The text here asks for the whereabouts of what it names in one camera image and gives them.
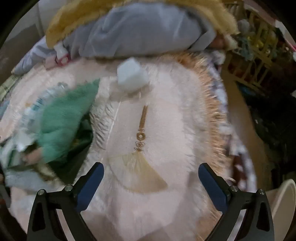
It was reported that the patterned fringed blanket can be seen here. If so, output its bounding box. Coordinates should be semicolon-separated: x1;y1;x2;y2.
171;50;258;241

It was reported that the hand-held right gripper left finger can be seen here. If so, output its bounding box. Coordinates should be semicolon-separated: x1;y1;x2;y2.
26;162;105;241

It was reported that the grey-blue quilt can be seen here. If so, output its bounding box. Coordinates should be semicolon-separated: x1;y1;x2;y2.
13;6;218;76

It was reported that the small pink pouch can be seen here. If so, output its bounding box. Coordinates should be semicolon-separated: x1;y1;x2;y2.
44;57;56;69

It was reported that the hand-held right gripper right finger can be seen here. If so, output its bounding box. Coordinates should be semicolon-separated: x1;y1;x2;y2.
198;163;275;241

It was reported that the green checked cloth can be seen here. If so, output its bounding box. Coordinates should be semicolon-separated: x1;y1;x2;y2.
0;75;19;100

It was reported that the white plastic bucket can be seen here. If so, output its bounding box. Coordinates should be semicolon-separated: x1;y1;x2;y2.
266;179;296;234

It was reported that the dark green patterned cloth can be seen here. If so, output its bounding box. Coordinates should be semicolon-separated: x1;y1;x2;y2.
54;113;94;183

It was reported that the blue plastic packet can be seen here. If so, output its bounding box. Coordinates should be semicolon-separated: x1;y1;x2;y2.
22;82;70;131

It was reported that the white green carton box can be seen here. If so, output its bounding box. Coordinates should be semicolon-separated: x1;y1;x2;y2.
0;136;31;171

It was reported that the pink embroidered blanket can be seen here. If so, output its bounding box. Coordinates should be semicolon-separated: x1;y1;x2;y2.
0;56;229;241

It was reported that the small white bottle pink label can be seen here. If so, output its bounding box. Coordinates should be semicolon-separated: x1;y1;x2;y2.
54;42;70;65

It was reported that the wooden baby crib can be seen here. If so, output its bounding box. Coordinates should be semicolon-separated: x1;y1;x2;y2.
221;2;281;95

